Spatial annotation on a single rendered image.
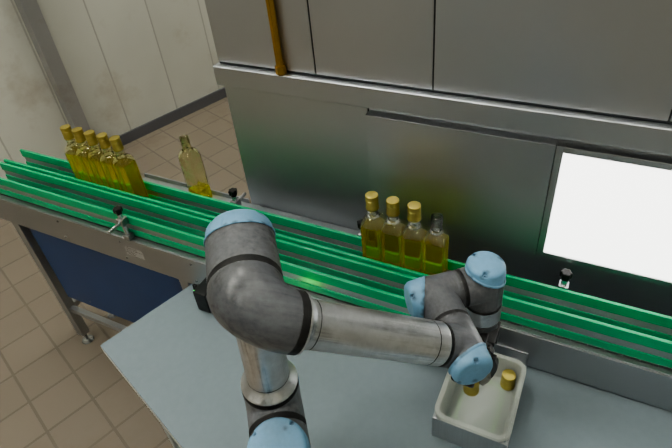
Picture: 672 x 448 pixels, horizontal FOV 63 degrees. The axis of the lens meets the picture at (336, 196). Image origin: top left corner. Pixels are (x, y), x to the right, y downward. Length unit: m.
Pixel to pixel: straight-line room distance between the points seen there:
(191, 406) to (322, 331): 0.81
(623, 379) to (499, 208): 0.50
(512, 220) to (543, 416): 0.48
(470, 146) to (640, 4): 0.46
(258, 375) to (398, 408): 0.50
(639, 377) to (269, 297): 1.00
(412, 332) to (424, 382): 0.63
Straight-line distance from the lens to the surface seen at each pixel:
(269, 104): 1.60
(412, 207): 1.35
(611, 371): 1.52
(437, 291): 1.03
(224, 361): 1.62
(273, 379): 1.09
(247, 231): 0.85
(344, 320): 0.83
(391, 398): 1.49
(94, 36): 4.07
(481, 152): 1.37
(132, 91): 4.26
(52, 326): 3.09
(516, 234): 1.49
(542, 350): 1.51
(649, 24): 1.23
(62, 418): 2.71
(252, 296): 0.78
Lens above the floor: 2.02
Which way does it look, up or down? 37 degrees down
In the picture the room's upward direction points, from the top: 6 degrees counter-clockwise
